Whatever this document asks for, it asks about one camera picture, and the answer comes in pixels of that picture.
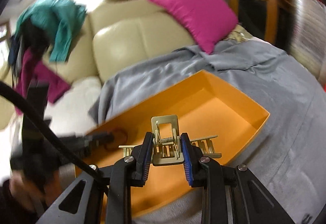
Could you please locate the cream hair claw clip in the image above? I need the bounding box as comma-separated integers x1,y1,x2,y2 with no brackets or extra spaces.
119,114,222,167

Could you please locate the orange cardboard tray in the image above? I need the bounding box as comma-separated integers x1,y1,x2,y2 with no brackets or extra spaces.
75,69,271,219

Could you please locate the person left hand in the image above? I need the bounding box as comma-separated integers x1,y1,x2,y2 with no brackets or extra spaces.
9,170,62,212

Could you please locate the magenta cloth on sofa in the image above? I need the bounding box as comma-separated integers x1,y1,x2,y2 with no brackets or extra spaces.
14,48,71,104

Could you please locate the grey bed blanket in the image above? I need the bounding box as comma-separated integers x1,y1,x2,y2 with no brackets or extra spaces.
88,38,326,224

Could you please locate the beige leather sofa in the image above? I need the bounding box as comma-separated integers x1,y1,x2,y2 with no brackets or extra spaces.
0,0,197,130

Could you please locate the teal garment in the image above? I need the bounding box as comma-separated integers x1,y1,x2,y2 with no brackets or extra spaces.
15,0,86,62

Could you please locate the magenta pillow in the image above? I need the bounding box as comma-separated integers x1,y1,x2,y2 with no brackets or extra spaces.
148,0,238,54

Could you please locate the wooden cabinet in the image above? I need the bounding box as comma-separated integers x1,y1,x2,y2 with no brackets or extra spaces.
223,0,293,49

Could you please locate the silver foil insulation sheet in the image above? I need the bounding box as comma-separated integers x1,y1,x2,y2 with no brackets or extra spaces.
289,0,325,87

